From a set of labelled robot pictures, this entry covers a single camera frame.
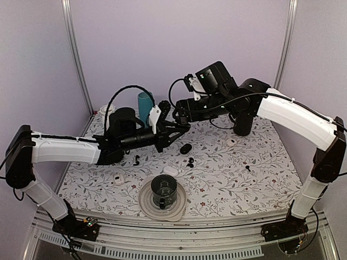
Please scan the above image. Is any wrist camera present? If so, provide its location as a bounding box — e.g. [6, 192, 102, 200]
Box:
[184, 74, 208, 101]
[147, 100, 171, 134]

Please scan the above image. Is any teal vase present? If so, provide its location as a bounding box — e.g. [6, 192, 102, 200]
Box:
[138, 92, 153, 128]

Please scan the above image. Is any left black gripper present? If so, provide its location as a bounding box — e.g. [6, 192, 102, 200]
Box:
[120, 121, 185, 153]

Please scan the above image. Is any dark glass mug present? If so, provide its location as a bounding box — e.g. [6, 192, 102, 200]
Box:
[151, 174, 177, 210]

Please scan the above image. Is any black oval earbud case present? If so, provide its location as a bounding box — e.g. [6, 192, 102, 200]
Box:
[179, 144, 192, 154]

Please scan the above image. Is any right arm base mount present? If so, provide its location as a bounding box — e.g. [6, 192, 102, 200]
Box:
[260, 219, 309, 242]

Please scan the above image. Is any left aluminium frame post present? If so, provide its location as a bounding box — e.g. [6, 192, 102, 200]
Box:
[61, 0, 94, 115]

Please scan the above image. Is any white ribbed vase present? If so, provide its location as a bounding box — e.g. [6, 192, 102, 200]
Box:
[99, 105, 115, 116]

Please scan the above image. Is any black stem earbud pair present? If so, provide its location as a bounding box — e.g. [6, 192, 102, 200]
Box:
[133, 155, 140, 166]

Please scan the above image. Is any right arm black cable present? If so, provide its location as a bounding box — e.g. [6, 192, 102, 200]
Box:
[168, 77, 339, 128]

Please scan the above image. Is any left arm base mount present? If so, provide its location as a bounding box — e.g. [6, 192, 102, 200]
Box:
[52, 216, 100, 242]

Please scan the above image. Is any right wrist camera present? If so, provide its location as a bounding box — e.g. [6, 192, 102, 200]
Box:
[184, 74, 208, 101]

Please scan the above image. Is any dark brown vase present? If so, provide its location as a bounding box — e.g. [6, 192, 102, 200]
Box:
[233, 112, 253, 137]

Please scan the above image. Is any aluminium frame post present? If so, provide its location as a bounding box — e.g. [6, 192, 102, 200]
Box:
[61, 0, 94, 115]
[273, 0, 298, 89]

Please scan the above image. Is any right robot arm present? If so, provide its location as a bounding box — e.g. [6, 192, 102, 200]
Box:
[172, 61, 346, 236]

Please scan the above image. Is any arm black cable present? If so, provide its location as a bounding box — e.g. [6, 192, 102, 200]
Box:
[168, 77, 339, 128]
[105, 85, 157, 131]

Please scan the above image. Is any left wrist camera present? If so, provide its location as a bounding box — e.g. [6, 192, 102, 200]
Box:
[147, 100, 171, 134]

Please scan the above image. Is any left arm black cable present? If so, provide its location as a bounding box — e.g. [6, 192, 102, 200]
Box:
[105, 85, 157, 131]

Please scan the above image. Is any cream earbud case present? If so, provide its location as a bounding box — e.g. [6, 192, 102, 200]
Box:
[113, 174, 125, 186]
[227, 139, 237, 147]

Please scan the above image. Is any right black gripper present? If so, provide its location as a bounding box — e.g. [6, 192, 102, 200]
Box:
[172, 92, 231, 125]

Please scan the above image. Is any right aluminium frame post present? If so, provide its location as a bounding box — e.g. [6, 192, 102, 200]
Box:
[273, 0, 298, 89]

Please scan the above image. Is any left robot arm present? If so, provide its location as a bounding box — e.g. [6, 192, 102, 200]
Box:
[1, 106, 190, 235]

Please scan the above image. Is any grey ceramic plate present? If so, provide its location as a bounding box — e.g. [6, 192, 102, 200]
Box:
[138, 177, 188, 222]

